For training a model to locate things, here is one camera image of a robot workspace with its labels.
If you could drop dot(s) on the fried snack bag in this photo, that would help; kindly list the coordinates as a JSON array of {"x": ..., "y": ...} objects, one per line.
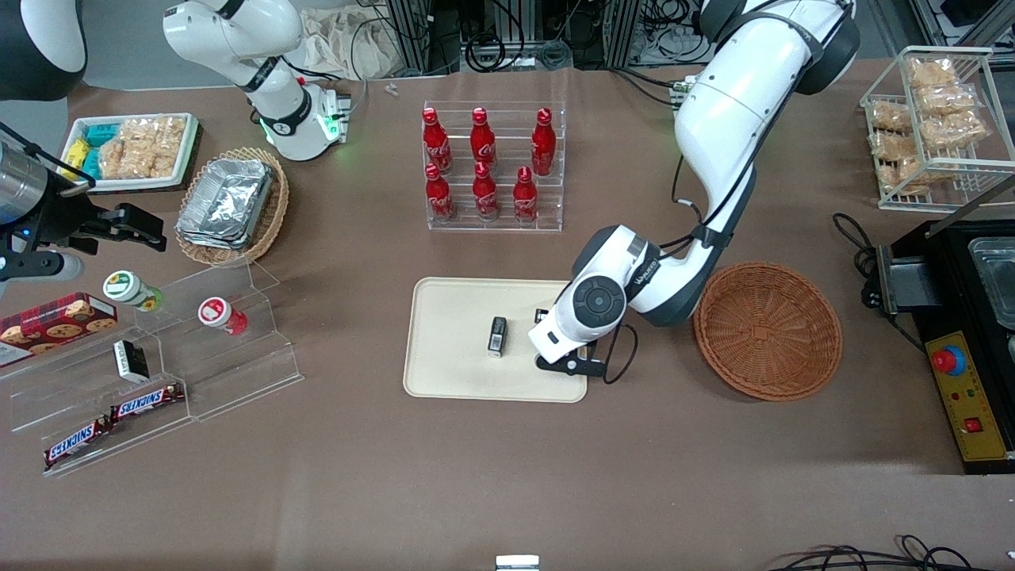
[
  {"x": 892, "y": 147},
  {"x": 143, "y": 147},
  {"x": 933, "y": 71},
  {"x": 954, "y": 129},
  {"x": 890, "y": 116},
  {"x": 947, "y": 99},
  {"x": 904, "y": 176}
]

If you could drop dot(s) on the teal snack packet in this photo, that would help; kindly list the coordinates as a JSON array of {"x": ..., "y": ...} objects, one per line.
[
  {"x": 90, "y": 164},
  {"x": 101, "y": 133}
]

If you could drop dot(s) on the cream plastic tray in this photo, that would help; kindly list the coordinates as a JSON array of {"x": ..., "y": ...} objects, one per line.
[{"x": 452, "y": 349}]

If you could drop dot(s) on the clear acrylic bottle rack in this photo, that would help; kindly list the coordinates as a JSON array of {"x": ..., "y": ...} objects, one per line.
[{"x": 499, "y": 218}]

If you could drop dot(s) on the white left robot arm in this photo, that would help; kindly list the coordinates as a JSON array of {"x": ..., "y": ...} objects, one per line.
[{"x": 729, "y": 119}]

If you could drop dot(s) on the red emergency stop button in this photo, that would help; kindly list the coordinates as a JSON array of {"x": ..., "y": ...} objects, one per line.
[{"x": 948, "y": 361}]

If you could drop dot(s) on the red cola bottle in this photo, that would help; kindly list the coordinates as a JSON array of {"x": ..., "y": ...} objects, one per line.
[
  {"x": 482, "y": 143},
  {"x": 524, "y": 198},
  {"x": 435, "y": 143},
  {"x": 438, "y": 196},
  {"x": 543, "y": 144},
  {"x": 484, "y": 194}
]

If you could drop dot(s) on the aluminium foil container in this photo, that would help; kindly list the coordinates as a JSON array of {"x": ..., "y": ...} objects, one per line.
[{"x": 226, "y": 202}]

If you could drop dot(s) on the small silver device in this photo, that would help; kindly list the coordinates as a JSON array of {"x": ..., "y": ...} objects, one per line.
[{"x": 517, "y": 563}]

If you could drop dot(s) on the red cup white lid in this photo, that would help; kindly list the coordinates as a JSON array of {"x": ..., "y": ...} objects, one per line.
[{"x": 218, "y": 313}]

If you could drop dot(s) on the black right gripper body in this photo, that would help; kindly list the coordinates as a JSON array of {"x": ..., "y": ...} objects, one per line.
[{"x": 65, "y": 218}]

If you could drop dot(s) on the yellow control panel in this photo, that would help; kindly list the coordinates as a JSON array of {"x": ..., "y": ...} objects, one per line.
[{"x": 971, "y": 404}]

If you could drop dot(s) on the clear acrylic stepped shelf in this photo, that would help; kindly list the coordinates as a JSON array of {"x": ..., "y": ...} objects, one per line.
[{"x": 238, "y": 373}]

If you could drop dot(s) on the oval light wicker basket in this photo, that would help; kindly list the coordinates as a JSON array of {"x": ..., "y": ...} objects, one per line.
[{"x": 273, "y": 214}]

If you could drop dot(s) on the round brown wicker basket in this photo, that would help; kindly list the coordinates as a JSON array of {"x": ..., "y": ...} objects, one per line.
[{"x": 767, "y": 333}]

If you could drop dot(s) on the red cookie box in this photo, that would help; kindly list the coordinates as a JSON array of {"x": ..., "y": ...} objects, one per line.
[{"x": 55, "y": 325}]

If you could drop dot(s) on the steel pan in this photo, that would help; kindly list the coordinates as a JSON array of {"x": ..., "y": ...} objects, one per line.
[{"x": 995, "y": 281}]

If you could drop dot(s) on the green cup white lid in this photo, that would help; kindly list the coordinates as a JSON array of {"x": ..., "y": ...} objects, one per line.
[{"x": 127, "y": 289}]

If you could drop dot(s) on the white rectangular snack tray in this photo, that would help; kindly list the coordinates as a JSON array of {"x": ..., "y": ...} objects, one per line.
[{"x": 186, "y": 151}]

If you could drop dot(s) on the snickers chocolate bar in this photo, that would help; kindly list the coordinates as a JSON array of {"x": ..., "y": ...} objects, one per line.
[
  {"x": 77, "y": 442},
  {"x": 147, "y": 401}
]

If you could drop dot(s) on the white cloth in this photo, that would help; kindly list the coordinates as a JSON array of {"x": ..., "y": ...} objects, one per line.
[{"x": 341, "y": 44}]

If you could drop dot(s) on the small black white box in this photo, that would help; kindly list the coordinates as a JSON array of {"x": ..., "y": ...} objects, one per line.
[
  {"x": 131, "y": 361},
  {"x": 497, "y": 337}
]

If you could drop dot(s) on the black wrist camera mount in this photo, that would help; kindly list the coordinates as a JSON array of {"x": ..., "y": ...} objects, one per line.
[{"x": 575, "y": 366}]

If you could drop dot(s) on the black appliance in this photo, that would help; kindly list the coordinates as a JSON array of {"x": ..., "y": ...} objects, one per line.
[{"x": 944, "y": 285}]

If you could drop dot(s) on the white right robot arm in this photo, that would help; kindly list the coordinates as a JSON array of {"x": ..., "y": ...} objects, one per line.
[{"x": 262, "y": 71}]

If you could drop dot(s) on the yellow snack packet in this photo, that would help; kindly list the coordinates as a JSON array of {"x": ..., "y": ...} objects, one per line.
[{"x": 75, "y": 157}]

